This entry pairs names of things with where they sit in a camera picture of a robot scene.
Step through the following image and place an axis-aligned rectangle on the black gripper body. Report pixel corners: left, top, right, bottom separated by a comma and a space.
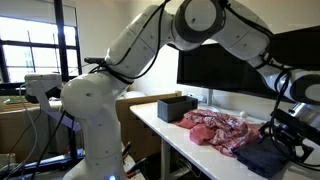
259, 121, 314, 164

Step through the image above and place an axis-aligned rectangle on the dark navy shirt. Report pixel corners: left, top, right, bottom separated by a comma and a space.
233, 138, 290, 178

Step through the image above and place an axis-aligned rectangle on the pink floral patterned shirt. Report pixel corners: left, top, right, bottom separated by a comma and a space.
182, 109, 260, 157

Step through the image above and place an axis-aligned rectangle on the plain pink shirt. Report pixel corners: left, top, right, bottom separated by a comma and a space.
175, 118, 216, 145

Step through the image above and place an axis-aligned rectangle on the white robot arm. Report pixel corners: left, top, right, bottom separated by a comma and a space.
61, 0, 320, 180

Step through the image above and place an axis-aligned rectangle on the dark grey fabric box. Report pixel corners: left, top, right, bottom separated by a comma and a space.
157, 96, 198, 123

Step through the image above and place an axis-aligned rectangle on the brown cardboard box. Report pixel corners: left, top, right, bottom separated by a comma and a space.
115, 93, 178, 160

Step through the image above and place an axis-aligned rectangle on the small white figurine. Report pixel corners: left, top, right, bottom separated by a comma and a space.
240, 111, 249, 119

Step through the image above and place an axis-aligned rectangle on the silver monitor stand base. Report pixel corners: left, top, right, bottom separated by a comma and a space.
200, 89, 220, 112

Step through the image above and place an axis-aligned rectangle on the large black monitor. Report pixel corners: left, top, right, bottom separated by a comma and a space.
269, 26, 320, 105

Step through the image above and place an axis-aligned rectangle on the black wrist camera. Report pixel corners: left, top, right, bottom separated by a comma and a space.
272, 109, 320, 145

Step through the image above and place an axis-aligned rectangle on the white camera on stand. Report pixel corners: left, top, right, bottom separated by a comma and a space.
25, 73, 82, 132

